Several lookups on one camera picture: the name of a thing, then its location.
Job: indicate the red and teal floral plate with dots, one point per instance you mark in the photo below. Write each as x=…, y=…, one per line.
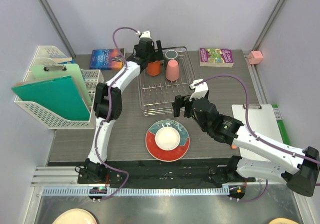
x=167, y=156

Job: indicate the orange mug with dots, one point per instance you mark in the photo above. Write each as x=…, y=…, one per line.
x=154, y=68

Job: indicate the orange bowl white inside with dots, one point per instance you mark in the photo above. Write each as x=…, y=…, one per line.
x=167, y=138

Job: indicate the light green clipboard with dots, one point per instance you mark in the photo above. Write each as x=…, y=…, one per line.
x=61, y=70

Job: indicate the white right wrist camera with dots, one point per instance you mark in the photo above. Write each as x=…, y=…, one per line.
x=199, y=88

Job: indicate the white clipboard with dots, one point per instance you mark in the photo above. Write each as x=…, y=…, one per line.
x=261, y=120

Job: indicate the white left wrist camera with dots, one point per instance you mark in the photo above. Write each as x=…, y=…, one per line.
x=144, y=35

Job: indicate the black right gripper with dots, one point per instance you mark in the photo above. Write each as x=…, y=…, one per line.
x=179, y=102

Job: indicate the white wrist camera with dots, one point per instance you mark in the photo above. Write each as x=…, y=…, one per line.
x=144, y=35
x=199, y=88

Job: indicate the pink cup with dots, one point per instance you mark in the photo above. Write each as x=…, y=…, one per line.
x=172, y=70

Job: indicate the tan round object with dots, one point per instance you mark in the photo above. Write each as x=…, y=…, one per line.
x=282, y=220

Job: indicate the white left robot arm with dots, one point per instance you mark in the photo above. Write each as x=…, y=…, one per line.
x=108, y=106

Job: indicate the white file organizer rack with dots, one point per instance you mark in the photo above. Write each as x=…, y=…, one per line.
x=51, y=55

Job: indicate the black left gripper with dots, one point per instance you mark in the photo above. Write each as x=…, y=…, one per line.
x=158, y=55

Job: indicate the teal folder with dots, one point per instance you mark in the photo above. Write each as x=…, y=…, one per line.
x=59, y=95

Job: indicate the purple and green book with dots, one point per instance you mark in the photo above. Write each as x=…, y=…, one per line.
x=214, y=57

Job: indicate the cream round object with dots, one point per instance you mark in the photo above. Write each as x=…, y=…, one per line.
x=77, y=216

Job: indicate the pink cube box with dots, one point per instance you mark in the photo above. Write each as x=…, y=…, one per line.
x=255, y=57

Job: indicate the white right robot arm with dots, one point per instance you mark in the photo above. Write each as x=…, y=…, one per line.
x=297, y=168

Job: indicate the white slotted cable duct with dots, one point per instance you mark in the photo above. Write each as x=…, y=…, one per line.
x=101, y=191

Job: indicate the steel wire dish rack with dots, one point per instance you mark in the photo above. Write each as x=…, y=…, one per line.
x=157, y=93

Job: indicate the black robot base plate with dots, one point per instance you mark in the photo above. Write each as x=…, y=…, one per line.
x=155, y=174

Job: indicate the blue sunset cover book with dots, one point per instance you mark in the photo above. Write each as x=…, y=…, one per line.
x=107, y=59

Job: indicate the green board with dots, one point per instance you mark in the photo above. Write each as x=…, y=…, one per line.
x=281, y=126

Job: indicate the grey mug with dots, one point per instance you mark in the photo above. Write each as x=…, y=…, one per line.
x=170, y=55

